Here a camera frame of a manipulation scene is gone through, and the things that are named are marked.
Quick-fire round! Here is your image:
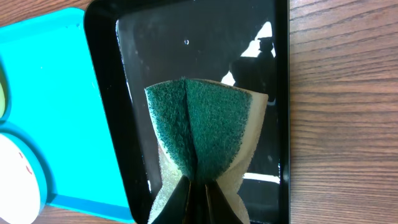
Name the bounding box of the white plate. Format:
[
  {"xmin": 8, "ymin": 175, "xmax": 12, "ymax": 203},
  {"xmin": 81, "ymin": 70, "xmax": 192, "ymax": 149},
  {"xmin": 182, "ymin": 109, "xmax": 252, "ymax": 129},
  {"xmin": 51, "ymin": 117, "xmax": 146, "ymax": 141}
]
[{"xmin": 1, "ymin": 134, "xmax": 41, "ymax": 224}]

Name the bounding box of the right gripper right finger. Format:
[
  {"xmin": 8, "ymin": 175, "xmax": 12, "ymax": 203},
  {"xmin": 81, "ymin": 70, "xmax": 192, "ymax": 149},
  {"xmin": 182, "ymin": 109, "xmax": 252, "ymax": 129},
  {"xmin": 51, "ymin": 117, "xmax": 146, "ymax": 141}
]
[{"xmin": 205, "ymin": 181, "xmax": 243, "ymax": 224}]

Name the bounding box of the green yellow sponge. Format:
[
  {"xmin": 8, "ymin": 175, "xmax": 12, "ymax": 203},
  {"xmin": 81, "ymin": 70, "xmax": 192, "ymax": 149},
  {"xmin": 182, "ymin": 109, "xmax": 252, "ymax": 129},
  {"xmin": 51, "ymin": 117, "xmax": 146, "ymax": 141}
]
[{"xmin": 145, "ymin": 79, "xmax": 268, "ymax": 223}]

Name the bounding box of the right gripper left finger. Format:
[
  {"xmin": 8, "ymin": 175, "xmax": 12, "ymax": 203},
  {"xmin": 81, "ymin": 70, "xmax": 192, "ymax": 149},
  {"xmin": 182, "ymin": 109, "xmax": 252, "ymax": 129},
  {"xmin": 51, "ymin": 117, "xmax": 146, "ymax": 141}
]
[{"xmin": 152, "ymin": 176, "xmax": 191, "ymax": 224}]

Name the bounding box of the black water tray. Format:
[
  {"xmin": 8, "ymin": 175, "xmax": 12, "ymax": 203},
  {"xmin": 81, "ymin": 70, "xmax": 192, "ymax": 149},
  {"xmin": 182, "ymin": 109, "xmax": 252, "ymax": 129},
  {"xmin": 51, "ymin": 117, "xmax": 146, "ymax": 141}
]
[{"xmin": 84, "ymin": 0, "xmax": 290, "ymax": 223}]

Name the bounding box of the teal plastic tray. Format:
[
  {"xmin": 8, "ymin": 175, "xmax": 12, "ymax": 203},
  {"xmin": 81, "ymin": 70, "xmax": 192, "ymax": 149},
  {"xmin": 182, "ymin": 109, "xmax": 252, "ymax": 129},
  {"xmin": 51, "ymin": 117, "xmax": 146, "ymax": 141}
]
[{"xmin": 1, "ymin": 8, "xmax": 133, "ymax": 223}]

